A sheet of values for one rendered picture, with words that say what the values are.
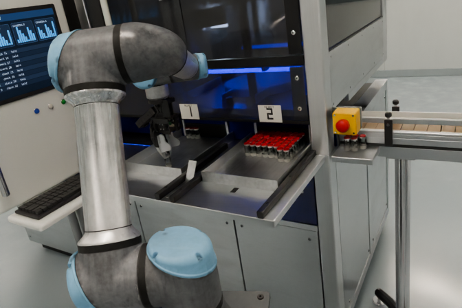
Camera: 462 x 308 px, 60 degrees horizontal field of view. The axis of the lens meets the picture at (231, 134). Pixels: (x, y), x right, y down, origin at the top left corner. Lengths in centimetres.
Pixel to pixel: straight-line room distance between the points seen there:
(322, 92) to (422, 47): 466
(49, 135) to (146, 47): 100
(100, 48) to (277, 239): 107
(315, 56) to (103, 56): 68
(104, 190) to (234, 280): 118
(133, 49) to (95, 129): 16
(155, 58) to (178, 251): 35
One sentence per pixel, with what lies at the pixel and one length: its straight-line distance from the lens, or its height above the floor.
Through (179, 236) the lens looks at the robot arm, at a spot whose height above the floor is 102.
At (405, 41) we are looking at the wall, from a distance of 588.
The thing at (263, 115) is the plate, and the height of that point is 101.
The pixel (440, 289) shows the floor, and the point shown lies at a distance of 220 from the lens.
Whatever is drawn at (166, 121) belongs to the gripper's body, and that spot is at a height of 107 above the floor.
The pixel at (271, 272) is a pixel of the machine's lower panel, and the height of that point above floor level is 34.
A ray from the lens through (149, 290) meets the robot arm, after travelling 75.
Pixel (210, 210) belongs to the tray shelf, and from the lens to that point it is 110.
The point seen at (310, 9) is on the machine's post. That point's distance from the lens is 122.
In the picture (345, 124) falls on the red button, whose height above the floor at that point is 100.
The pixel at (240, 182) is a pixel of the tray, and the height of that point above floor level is 89.
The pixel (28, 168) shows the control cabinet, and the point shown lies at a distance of 167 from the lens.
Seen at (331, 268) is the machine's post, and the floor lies 43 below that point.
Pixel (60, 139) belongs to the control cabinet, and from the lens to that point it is 173.
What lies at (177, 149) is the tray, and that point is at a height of 88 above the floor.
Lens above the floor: 142
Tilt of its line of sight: 20 degrees down
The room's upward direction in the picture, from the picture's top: 9 degrees counter-clockwise
